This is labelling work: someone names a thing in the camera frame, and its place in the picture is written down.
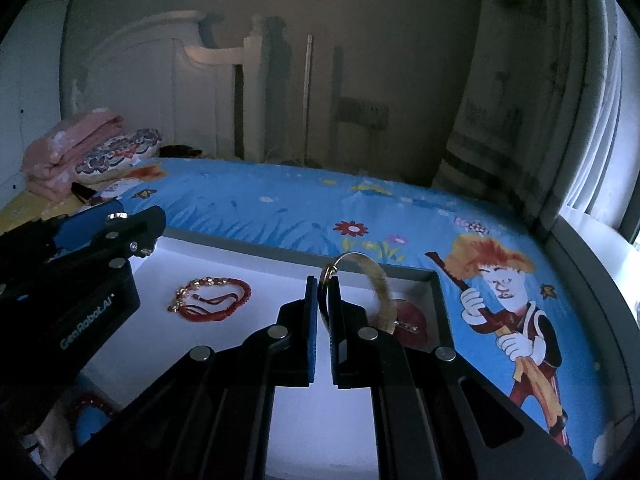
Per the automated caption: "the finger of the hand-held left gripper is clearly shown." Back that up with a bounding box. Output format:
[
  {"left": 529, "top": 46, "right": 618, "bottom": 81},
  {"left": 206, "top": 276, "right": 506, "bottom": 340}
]
[
  {"left": 0, "top": 200, "right": 126, "bottom": 271},
  {"left": 45, "top": 205, "right": 167, "bottom": 267}
]

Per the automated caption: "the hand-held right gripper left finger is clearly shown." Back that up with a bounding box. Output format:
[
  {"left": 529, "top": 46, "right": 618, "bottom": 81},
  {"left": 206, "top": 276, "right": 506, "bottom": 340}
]
[{"left": 60, "top": 276, "right": 319, "bottom": 480}]

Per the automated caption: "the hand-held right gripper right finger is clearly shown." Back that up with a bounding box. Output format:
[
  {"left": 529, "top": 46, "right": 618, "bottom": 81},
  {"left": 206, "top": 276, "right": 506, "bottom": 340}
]
[{"left": 327, "top": 279, "right": 586, "bottom": 480}]

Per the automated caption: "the silver bangle bracelet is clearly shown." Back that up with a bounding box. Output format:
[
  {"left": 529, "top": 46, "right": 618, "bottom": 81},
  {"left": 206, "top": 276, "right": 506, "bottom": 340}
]
[{"left": 320, "top": 251, "right": 421, "bottom": 336}]

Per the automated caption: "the white jewelry tray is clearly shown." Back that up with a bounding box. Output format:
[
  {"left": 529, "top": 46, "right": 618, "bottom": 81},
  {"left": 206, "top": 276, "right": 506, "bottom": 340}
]
[{"left": 82, "top": 227, "right": 456, "bottom": 480}]

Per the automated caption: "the yellow blanket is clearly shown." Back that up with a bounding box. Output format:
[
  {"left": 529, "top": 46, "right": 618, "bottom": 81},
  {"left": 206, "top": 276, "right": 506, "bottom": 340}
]
[{"left": 0, "top": 191, "right": 88, "bottom": 233}]

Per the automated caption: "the floral patterned pillow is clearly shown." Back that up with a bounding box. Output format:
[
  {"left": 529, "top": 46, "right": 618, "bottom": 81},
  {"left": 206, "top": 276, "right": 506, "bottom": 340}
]
[{"left": 75, "top": 127, "right": 163, "bottom": 184}]

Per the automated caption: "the pink folded blanket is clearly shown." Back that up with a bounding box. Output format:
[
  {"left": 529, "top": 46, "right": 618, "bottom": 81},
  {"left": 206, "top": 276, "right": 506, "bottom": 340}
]
[{"left": 21, "top": 108, "right": 126, "bottom": 196}]

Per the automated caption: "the dark hair bundle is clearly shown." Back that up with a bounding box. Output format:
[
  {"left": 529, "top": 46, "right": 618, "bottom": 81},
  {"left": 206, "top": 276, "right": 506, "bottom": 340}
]
[{"left": 159, "top": 144, "right": 203, "bottom": 159}]

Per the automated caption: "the blue printed bedsheet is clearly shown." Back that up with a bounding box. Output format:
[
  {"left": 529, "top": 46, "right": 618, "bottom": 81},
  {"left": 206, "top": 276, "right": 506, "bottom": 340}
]
[{"left": 20, "top": 157, "right": 633, "bottom": 480}]

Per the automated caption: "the white wardrobe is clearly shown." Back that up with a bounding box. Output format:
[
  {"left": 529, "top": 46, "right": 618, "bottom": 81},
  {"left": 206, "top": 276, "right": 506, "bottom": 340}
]
[{"left": 0, "top": 0, "right": 76, "bottom": 206}]

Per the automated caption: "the white bed headboard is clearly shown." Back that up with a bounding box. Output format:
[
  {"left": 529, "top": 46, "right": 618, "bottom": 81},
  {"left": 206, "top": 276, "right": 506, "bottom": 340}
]
[{"left": 65, "top": 10, "right": 266, "bottom": 161}]

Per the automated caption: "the thin white pole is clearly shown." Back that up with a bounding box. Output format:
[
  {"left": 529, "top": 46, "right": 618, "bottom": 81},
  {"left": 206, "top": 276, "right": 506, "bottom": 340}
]
[{"left": 304, "top": 35, "right": 314, "bottom": 166}]

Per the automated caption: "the white windowsill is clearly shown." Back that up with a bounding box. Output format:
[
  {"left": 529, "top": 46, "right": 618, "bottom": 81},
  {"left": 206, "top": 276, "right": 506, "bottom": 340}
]
[{"left": 542, "top": 207, "right": 640, "bottom": 411}]

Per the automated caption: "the grey striped curtain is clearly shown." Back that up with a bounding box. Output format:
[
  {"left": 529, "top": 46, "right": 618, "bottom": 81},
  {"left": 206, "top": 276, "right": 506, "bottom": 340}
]
[{"left": 432, "top": 0, "right": 628, "bottom": 233}]

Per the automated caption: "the gold link bracelet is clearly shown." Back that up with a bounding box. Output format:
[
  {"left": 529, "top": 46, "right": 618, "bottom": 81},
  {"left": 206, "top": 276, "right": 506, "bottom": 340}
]
[{"left": 167, "top": 276, "right": 231, "bottom": 313}]

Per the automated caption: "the red cord bracelet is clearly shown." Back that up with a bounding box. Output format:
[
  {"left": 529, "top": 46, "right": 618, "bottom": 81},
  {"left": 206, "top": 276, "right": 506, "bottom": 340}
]
[{"left": 177, "top": 280, "right": 252, "bottom": 322}]

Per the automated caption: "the wall outlet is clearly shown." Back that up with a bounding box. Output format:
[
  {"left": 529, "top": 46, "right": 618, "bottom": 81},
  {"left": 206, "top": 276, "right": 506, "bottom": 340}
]
[{"left": 337, "top": 100, "right": 390, "bottom": 129}]

